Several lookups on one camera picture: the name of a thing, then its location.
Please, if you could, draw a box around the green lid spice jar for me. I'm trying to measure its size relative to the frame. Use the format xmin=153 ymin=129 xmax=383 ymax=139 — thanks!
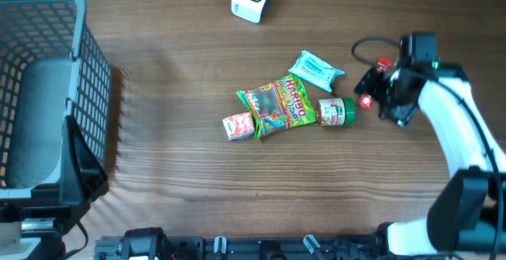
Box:
xmin=316 ymin=97 xmax=356 ymax=126

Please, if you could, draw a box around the teal tissue pack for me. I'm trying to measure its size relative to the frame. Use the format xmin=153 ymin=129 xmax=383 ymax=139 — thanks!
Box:
xmin=289 ymin=51 xmax=345 ymax=92

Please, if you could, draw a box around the Haribo gummy candy bag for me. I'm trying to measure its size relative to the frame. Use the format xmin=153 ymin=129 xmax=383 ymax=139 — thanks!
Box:
xmin=236 ymin=74 xmax=316 ymax=138

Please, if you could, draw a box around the small red white box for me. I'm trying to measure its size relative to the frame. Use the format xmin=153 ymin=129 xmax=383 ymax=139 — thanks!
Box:
xmin=222 ymin=112 xmax=255 ymax=140

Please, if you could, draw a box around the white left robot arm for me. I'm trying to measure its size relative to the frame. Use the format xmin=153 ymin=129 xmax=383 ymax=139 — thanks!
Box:
xmin=1 ymin=115 xmax=109 ymax=259

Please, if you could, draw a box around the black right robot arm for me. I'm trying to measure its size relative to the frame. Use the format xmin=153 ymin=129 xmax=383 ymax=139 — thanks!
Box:
xmin=354 ymin=32 xmax=505 ymax=258

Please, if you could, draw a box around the grey plastic mesh basket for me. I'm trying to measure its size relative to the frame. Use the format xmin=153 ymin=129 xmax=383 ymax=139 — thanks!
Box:
xmin=1 ymin=0 xmax=112 ymax=199

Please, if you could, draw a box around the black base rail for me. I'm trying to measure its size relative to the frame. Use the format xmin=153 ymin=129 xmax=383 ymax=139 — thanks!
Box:
xmin=93 ymin=228 xmax=387 ymax=260

